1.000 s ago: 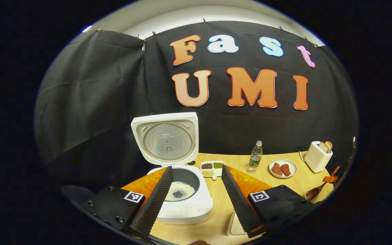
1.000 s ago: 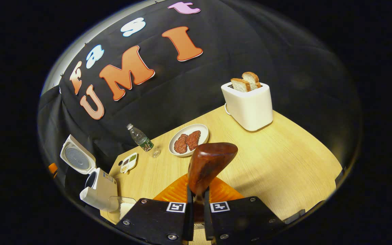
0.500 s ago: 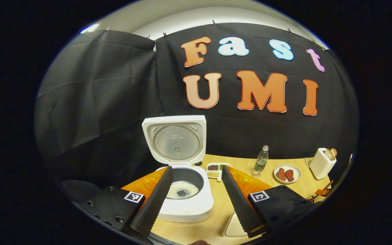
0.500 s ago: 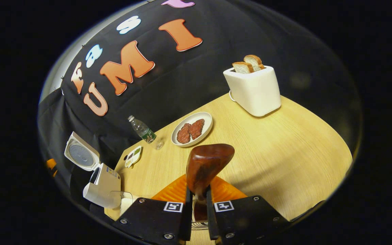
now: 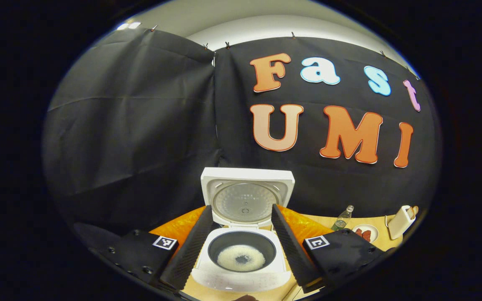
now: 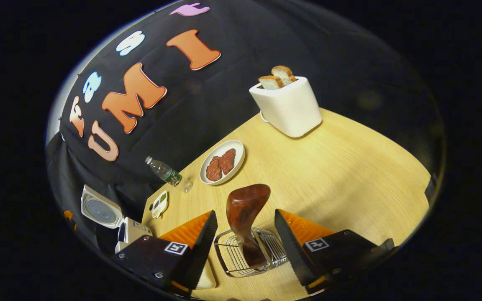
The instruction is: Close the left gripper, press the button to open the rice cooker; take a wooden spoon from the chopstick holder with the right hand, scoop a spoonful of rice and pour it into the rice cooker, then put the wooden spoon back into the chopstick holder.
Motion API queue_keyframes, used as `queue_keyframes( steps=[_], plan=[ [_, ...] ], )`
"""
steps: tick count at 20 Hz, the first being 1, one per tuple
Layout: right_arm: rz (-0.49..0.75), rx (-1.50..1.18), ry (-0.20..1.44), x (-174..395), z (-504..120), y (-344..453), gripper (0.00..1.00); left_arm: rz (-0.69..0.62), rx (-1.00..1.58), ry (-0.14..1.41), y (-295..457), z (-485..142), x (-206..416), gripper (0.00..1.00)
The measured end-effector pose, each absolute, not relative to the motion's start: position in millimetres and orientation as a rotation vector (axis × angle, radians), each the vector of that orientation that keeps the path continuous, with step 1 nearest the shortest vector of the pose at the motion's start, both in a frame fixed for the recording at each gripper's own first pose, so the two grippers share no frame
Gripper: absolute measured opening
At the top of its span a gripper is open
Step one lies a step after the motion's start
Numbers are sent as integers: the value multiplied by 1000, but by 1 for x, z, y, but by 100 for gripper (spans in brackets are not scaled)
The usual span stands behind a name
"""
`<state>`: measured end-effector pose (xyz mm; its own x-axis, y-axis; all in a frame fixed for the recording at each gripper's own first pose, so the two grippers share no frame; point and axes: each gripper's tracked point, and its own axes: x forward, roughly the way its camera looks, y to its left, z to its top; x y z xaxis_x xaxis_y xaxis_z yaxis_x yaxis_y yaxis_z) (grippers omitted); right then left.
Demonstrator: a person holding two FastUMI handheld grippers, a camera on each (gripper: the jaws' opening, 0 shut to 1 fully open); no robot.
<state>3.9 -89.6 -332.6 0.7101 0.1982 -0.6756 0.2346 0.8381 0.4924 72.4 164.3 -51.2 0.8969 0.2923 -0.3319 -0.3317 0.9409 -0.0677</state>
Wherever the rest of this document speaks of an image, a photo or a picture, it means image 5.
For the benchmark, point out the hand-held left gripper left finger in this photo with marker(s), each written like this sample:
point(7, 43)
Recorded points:
point(191, 251)

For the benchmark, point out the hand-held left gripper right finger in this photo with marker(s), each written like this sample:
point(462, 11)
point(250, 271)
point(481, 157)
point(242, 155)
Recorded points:
point(293, 251)

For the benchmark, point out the white rice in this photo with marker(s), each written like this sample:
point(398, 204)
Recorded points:
point(228, 259)

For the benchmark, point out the white rice cooker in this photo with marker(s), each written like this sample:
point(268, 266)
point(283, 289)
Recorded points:
point(245, 175)

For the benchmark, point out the clear plastic water bottle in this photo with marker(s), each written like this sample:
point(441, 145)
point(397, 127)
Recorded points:
point(341, 221)

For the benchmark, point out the red meat piece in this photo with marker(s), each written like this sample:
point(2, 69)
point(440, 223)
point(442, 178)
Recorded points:
point(359, 232)
point(367, 235)

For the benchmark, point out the white round plate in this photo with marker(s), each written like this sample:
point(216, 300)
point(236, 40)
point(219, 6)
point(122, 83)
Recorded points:
point(373, 230)

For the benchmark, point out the white toaster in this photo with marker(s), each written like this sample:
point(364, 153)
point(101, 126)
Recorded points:
point(398, 225)

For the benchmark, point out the toast bread slice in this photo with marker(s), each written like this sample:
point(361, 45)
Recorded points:
point(413, 212)

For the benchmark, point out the black backdrop cloth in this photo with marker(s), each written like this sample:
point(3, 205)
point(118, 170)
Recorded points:
point(140, 125)

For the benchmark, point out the ceiling light strip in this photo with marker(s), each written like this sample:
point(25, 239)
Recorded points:
point(129, 25)

